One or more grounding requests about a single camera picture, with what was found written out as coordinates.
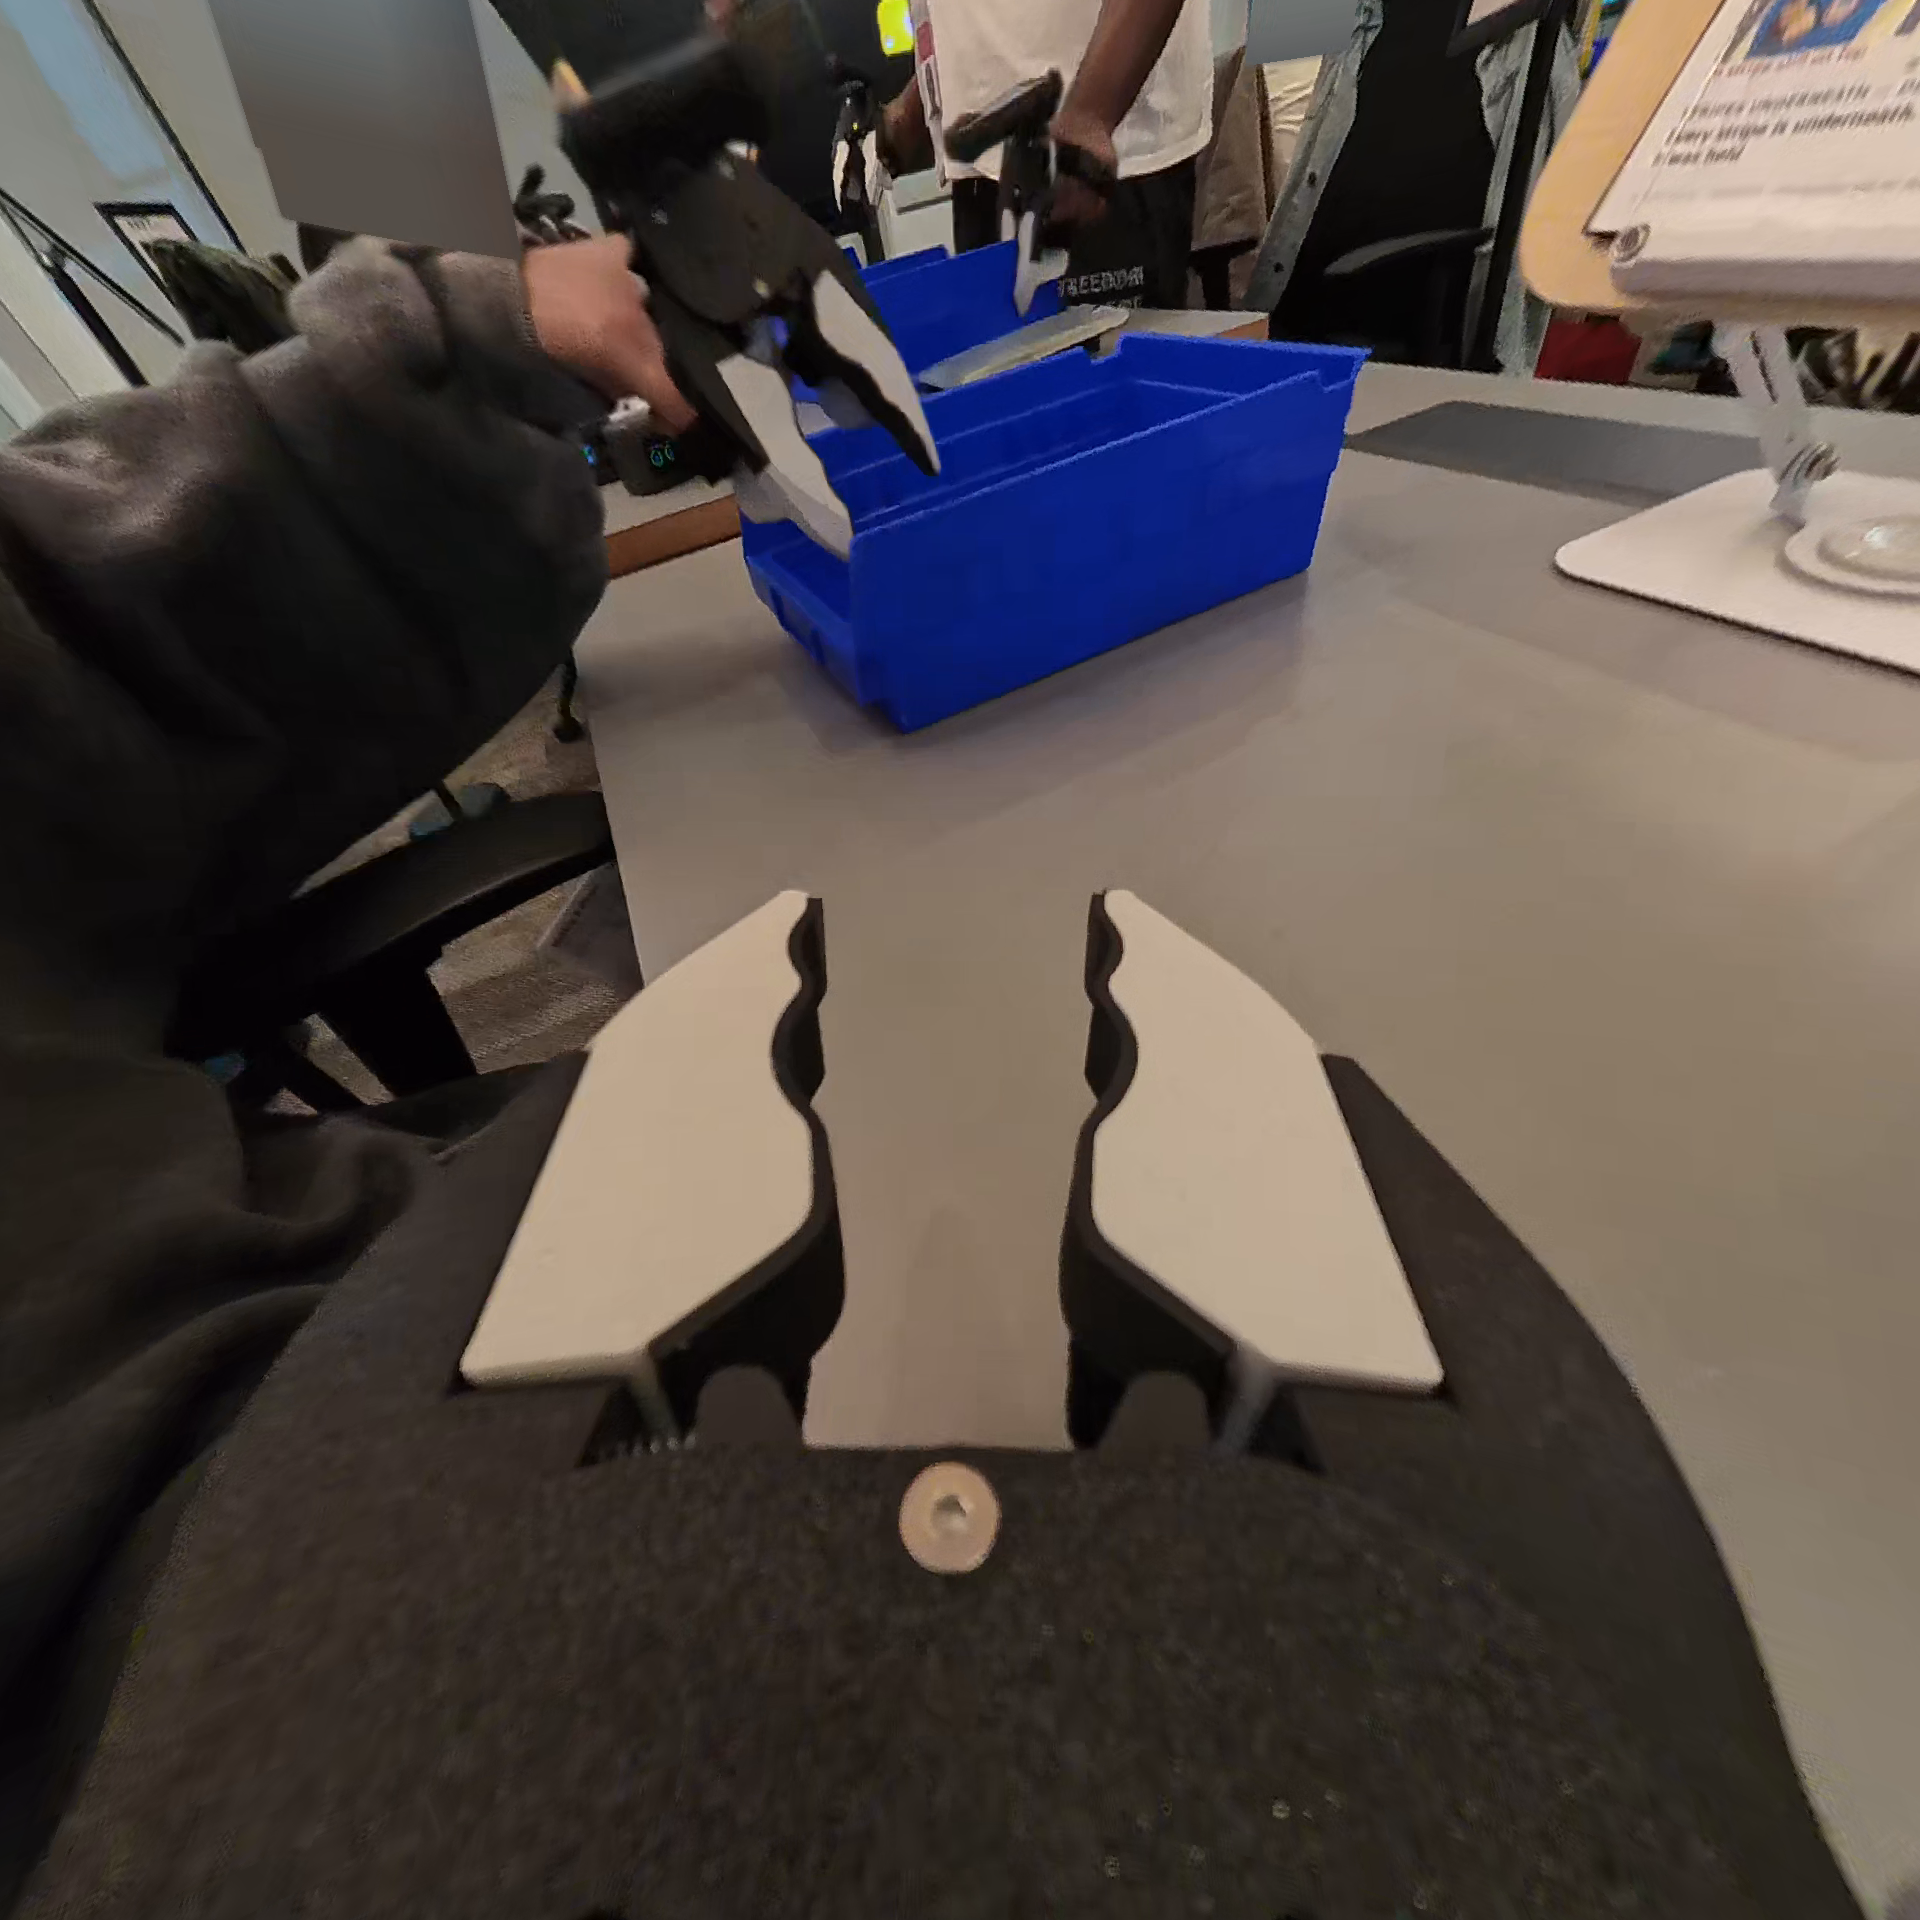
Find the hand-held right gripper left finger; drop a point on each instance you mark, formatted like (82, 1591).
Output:
(645, 1200)

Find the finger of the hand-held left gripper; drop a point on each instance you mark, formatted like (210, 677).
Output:
(780, 451)
(872, 373)

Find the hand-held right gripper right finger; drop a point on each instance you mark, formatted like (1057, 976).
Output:
(1260, 1200)

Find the grey desk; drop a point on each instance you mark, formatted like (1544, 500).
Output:
(1349, 901)

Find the black desk chair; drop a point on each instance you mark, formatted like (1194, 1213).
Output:
(421, 901)

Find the person's left hand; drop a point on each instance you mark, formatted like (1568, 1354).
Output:
(600, 314)

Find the grey table brown edge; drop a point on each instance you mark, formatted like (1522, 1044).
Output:
(674, 525)

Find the black device green lights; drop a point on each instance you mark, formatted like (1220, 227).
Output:
(645, 461)

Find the instruction board on white stand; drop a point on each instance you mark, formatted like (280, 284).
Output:
(1559, 225)

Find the red object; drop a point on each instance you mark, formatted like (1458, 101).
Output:
(1581, 352)

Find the white instruction sheet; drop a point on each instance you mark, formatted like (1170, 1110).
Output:
(1771, 153)

